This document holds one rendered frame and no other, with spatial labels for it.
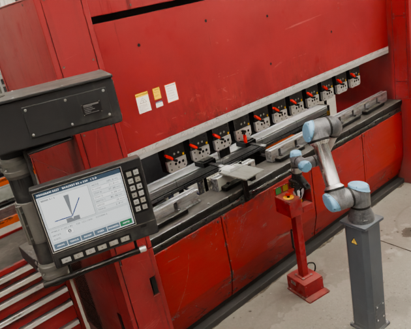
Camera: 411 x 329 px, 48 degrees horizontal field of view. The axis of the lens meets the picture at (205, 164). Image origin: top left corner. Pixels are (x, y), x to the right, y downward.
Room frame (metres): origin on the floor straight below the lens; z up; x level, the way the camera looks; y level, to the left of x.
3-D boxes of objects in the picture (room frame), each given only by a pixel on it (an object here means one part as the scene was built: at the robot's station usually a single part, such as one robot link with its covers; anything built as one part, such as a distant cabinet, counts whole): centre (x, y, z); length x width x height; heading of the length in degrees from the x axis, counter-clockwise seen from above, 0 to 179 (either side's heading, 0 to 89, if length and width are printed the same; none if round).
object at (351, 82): (3.96, -1.41, 1.24); 0.15 x 0.09 x 0.17; 126
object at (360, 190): (2.35, -0.83, 0.94); 0.13 x 0.12 x 0.14; 101
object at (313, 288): (2.81, -0.56, 0.06); 0.25 x 0.20 x 0.12; 27
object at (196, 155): (2.89, 0.04, 1.24); 0.15 x 0.09 x 0.17; 126
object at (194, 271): (3.38, -0.69, 0.42); 3.00 x 0.21 x 0.83; 126
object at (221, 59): (3.41, -0.67, 1.73); 3.00 x 0.08 x 0.80; 126
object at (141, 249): (1.73, 0.55, 1.20); 0.45 x 0.03 x 0.08; 109
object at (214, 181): (3.06, -0.19, 0.92); 0.39 x 0.06 x 0.10; 126
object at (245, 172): (2.91, -0.23, 1.00); 0.26 x 0.18 x 0.01; 36
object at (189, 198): (2.70, 0.30, 0.92); 0.50 x 0.06 x 0.10; 126
